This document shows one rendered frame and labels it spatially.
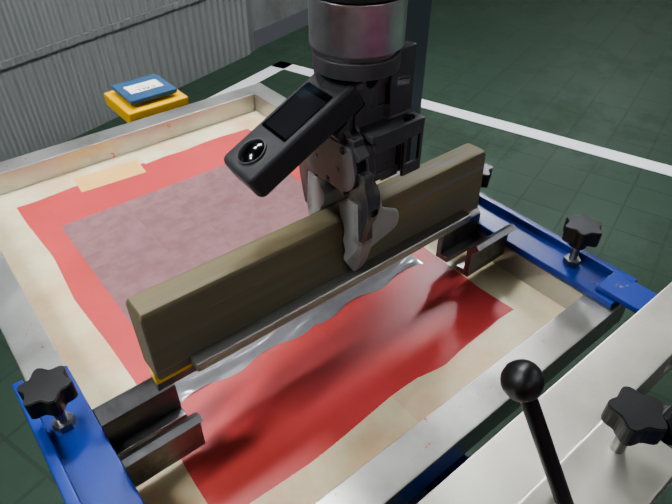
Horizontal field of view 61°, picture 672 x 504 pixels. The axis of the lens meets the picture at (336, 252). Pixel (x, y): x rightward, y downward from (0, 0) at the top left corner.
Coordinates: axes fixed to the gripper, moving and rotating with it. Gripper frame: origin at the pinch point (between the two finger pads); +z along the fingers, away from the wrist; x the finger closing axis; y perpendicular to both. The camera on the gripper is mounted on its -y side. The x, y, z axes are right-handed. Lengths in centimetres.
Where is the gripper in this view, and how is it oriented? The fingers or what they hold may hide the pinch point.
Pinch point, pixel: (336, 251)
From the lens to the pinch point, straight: 57.0
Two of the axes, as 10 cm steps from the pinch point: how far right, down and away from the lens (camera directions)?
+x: -6.3, -5.0, 6.0
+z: 0.0, 7.7, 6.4
